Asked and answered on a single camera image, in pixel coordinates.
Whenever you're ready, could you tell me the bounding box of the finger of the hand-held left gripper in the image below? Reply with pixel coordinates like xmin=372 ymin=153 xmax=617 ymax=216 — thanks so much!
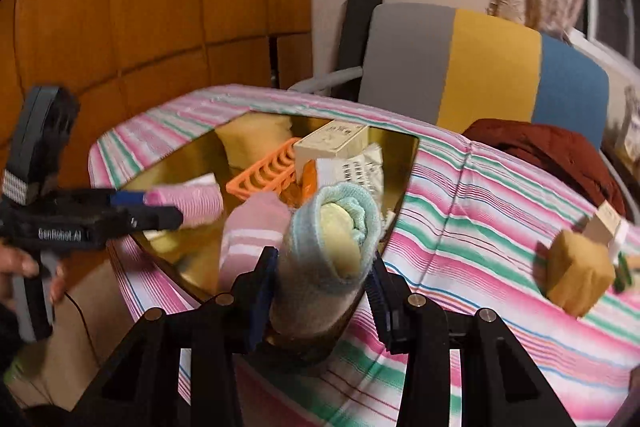
xmin=107 ymin=188 xmax=151 ymax=208
xmin=102 ymin=204 xmax=184 ymax=239

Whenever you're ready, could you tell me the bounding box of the pink striped sock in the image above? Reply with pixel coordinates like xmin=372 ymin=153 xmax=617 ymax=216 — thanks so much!
xmin=219 ymin=192 xmax=307 ymax=295

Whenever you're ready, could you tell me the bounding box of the pink green striped blanket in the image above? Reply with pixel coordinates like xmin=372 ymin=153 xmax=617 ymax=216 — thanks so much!
xmin=87 ymin=84 xmax=640 ymax=427

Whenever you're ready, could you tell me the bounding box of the yellow-brown square sponge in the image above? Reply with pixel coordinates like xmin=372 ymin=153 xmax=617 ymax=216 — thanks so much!
xmin=544 ymin=229 xmax=617 ymax=319

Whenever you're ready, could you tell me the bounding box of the red-brown jacket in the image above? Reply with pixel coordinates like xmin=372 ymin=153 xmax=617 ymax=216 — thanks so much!
xmin=462 ymin=118 xmax=628 ymax=218

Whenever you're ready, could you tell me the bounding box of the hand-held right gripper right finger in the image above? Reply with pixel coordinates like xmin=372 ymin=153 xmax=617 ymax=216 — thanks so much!
xmin=364 ymin=257 xmax=576 ymax=427

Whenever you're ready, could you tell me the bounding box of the yellow soft cloth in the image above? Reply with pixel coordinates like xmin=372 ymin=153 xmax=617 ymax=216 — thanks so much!
xmin=215 ymin=114 xmax=296 ymax=170

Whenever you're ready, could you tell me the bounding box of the person's left hand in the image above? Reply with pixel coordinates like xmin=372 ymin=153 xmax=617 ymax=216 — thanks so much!
xmin=0 ymin=241 xmax=67 ymax=305

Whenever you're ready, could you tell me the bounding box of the wooden wardrobe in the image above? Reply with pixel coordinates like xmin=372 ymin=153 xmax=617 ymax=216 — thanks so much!
xmin=0 ymin=0 xmax=313 ymax=188

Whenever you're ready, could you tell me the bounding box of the pink striped towel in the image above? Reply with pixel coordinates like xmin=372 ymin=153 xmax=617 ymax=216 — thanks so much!
xmin=144 ymin=185 xmax=224 ymax=228

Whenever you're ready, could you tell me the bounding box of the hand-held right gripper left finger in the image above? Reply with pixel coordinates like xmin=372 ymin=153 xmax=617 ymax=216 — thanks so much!
xmin=75 ymin=246 xmax=279 ymax=427

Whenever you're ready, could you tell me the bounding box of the grey yellow blue chair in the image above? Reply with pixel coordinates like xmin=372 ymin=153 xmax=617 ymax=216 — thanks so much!
xmin=287 ymin=0 xmax=611 ymax=148

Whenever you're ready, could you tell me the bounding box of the white printed snack bag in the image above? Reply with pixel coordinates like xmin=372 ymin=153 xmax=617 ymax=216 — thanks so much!
xmin=285 ymin=144 xmax=386 ymax=212

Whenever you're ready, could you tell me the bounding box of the cream cardboard box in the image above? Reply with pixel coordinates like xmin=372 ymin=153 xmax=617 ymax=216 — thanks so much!
xmin=293 ymin=121 xmax=372 ymax=180
xmin=581 ymin=201 xmax=630 ymax=255

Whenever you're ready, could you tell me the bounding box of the window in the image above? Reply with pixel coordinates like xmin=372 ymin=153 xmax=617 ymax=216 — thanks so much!
xmin=570 ymin=0 xmax=640 ymax=72

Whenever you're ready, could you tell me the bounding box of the orange plastic rack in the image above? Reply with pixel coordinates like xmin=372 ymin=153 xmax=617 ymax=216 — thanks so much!
xmin=226 ymin=137 xmax=303 ymax=200

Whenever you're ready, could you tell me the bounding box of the gold-lined dark red box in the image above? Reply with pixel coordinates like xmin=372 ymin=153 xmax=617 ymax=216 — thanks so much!
xmin=107 ymin=112 xmax=421 ymax=365

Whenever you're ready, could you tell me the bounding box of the blue yellow towel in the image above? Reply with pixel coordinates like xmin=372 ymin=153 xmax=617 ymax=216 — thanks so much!
xmin=272 ymin=181 xmax=387 ymax=343

